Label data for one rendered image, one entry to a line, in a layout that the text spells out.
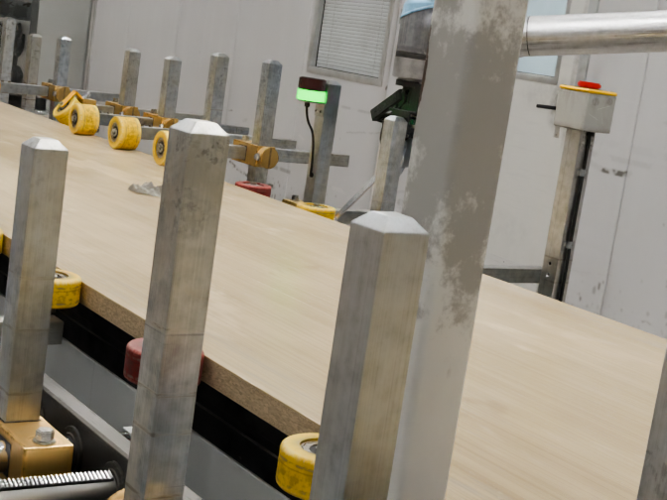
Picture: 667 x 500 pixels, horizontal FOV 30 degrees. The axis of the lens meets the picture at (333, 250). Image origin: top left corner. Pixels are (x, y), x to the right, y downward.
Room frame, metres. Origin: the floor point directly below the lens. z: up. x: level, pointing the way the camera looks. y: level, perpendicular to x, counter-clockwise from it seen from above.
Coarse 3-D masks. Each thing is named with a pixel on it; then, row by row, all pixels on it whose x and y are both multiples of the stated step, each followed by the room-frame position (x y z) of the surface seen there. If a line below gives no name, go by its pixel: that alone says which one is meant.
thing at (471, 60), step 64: (448, 0) 0.88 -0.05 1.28; (512, 0) 0.87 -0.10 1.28; (448, 64) 0.87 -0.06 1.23; (512, 64) 0.88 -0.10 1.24; (448, 128) 0.86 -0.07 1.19; (448, 192) 0.86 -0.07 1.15; (448, 256) 0.86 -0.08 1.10; (448, 320) 0.87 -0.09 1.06; (448, 384) 0.87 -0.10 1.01; (448, 448) 0.88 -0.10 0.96
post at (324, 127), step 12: (336, 84) 2.73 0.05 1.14; (336, 96) 2.73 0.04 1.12; (336, 108) 2.73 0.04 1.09; (324, 120) 2.71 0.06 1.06; (324, 132) 2.72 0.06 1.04; (324, 144) 2.72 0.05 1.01; (324, 156) 2.72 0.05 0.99; (324, 168) 2.72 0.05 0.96; (312, 180) 2.72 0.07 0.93; (324, 180) 2.73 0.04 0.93; (312, 192) 2.72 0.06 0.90; (324, 192) 2.73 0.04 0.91
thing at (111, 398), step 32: (0, 256) 1.81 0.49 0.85; (0, 288) 1.80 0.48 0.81; (64, 320) 1.60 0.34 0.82; (96, 320) 1.52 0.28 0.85; (64, 352) 1.60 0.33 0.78; (96, 352) 1.52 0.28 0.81; (64, 384) 1.59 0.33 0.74; (96, 384) 1.51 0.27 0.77; (128, 384) 1.44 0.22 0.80; (128, 416) 1.43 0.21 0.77; (224, 416) 1.26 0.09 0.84; (256, 416) 1.20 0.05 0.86; (192, 448) 1.30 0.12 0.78; (224, 448) 1.25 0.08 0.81; (256, 448) 1.20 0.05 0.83; (192, 480) 1.29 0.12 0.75; (224, 480) 1.24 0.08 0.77; (256, 480) 1.19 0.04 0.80
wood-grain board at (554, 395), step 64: (0, 128) 3.11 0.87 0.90; (64, 128) 3.34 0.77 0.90; (0, 192) 2.10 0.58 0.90; (128, 192) 2.33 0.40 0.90; (64, 256) 1.65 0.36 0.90; (128, 256) 1.72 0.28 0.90; (256, 256) 1.86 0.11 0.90; (320, 256) 1.94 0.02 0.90; (128, 320) 1.40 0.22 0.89; (256, 320) 1.44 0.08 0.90; (320, 320) 1.49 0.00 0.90; (512, 320) 1.66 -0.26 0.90; (576, 320) 1.73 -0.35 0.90; (256, 384) 1.17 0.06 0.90; (320, 384) 1.21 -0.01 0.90; (512, 384) 1.32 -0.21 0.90; (576, 384) 1.36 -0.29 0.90; (640, 384) 1.41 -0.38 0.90; (512, 448) 1.09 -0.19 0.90; (576, 448) 1.12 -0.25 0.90; (640, 448) 1.15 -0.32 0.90
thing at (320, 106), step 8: (304, 88) 2.69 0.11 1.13; (320, 104) 2.73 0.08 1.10; (320, 112) 2.72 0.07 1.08; (312, 128) 2.71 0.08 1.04; (312, 136) 2.72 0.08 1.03; (312, 144) 2.72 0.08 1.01; (312, 152) 2.72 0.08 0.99; (312, 160) 2.72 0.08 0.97; (312, 168) 2.72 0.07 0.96; (312, 176) 2.72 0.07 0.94
